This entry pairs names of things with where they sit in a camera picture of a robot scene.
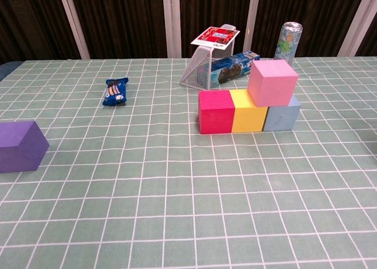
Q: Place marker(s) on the red foam cube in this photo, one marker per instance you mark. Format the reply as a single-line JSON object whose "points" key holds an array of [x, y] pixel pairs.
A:
{"points": [[215, 119]]}

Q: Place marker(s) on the light blue foam cube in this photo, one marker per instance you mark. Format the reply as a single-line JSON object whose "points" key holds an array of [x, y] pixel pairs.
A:
{"points": [[279, 119]]}

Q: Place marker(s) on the pink foam cube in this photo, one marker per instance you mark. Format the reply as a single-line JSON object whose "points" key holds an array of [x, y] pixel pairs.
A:
{"points": [[272, 85]]}

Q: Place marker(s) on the purple foam cube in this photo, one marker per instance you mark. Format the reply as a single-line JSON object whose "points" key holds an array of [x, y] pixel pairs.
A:
{"points": [[17, 157]]}

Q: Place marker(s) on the yellow foam cube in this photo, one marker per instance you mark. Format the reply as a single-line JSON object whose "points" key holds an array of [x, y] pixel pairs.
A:
{"points": [[247, 119]]}

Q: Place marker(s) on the blue cookie box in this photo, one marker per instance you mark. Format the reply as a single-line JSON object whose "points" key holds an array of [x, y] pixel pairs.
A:
{"points": [[229, 70]]}

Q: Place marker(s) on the green checked tablecloth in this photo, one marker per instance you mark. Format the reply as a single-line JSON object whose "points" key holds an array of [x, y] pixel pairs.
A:
{"points": [[188, 207]]}

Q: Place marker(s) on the small blue cookie packet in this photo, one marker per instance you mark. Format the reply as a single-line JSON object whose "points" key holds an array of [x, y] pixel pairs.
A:
{"points": [[115, 92]]}

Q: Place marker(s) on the red and white snack pack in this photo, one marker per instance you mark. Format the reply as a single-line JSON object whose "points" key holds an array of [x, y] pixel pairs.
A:
{"points": [[215, 38]]}

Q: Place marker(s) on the light green drink can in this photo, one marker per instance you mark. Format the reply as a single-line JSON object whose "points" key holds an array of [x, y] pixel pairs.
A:
{"points": [[287, 45]]}

